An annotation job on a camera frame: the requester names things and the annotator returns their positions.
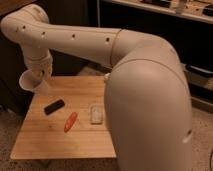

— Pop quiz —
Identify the metal shelf rack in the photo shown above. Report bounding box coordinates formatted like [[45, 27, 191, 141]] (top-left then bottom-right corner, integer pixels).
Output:
[[97, 0, 213, 113]]

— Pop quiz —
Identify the orange carrot toy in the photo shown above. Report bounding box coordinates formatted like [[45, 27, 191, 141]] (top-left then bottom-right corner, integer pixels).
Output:
[[64, 112, 78, 132]]

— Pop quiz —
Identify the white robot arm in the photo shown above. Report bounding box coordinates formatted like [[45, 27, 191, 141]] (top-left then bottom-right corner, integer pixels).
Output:
[[0, 4, 193, 171]]

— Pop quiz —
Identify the dark wooden cabinet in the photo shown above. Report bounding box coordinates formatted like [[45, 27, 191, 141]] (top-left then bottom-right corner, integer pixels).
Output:
[[0, 0, 101, 113]]

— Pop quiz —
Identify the white ceramic cup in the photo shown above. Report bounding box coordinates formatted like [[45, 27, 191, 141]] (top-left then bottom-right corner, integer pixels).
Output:
[[19, 70, 49, 94]]

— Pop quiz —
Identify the white sponge block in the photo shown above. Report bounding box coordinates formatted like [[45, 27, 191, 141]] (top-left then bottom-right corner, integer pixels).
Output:
[[90, 105, 103, 124]]

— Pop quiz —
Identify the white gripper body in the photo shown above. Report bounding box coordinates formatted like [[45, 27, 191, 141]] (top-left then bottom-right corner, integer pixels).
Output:
[[25, 54, 53, 80]]

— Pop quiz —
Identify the black rectangular block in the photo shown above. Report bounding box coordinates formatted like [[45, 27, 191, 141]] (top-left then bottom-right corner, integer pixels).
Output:
[[44, 99, 65, 115]]

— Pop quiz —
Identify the low wooden table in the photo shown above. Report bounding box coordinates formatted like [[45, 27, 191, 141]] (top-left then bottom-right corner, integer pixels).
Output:
[[10, 76, 115, 159]]

